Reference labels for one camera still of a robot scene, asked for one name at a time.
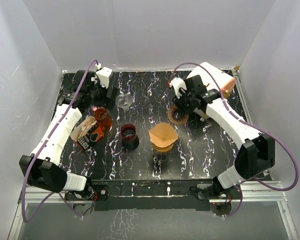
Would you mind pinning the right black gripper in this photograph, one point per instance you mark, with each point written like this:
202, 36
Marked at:
178, 103

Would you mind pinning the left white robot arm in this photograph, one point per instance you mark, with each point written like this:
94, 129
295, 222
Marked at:
41, 168

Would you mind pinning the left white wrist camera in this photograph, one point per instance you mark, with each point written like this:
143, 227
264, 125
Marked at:
104, 74

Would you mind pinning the clear glass server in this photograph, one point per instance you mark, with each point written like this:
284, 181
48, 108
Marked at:
160, 156

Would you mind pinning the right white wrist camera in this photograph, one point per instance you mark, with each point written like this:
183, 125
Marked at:
178, 85

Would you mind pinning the orange coffee filter box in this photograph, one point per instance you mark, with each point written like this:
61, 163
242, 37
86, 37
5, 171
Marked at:
87, 133

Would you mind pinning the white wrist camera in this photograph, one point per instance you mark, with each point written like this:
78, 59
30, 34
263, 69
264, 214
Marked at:
178, 85
104, 74

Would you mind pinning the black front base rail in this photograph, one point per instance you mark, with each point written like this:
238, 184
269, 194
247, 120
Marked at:
159, 194

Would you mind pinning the white orange coffee grinder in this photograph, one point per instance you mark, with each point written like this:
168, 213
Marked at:
214, 86

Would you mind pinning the brown paper coffee filter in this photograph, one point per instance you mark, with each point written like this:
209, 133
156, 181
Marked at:
162, 135

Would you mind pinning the red black dripper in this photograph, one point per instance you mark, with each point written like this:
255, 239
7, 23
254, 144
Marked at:
129, 138

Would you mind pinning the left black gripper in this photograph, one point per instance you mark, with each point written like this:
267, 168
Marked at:
108, 102

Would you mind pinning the clear ribbed glass dripper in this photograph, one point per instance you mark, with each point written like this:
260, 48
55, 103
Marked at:
124, 101

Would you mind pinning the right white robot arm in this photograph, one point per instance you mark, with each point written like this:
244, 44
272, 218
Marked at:
256, 150

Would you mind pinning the orange glass carafe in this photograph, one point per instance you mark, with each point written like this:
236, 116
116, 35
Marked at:
102, 117

